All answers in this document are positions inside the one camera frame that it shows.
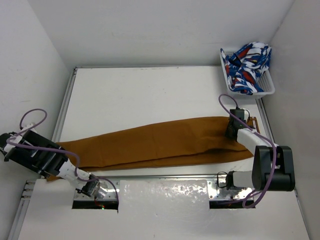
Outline white front cover panel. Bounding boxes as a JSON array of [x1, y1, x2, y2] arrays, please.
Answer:
[[19, 180, 309, 240]]

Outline white plastic basket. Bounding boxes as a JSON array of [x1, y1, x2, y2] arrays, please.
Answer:
[[219, 52, 275, 100]]

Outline brown trousers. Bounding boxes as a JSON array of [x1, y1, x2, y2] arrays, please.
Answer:
[[58, 116, 253, 171]]

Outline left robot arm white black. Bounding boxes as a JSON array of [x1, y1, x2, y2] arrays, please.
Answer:
[[0, 130, 100, 197]]

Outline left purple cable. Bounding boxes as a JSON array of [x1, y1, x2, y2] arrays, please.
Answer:
[[5, 108, 120, 205]]

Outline right silver arm base plate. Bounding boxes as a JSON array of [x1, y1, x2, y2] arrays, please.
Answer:
[[207, 180, 253, 201]]

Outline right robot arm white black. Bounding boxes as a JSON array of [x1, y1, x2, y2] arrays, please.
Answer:
[[216, 107, 296, 192]]

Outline purple cable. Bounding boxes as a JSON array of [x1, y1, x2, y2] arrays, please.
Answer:
[[218, 93, 279, 209], [5, 108, 120, 205]]

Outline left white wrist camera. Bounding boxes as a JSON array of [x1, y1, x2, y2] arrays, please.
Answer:
[[14, 122, 38, 136]]

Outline left silver arm base plate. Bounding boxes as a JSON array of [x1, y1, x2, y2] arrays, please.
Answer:
[[73, 179, 120, 201]]

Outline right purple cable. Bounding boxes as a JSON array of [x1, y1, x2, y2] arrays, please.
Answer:
[[218, 93, 279, 209]]

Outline blue red white patterned garment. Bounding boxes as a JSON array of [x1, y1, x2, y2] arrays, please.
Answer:
[[220, 41, 272, 96]]

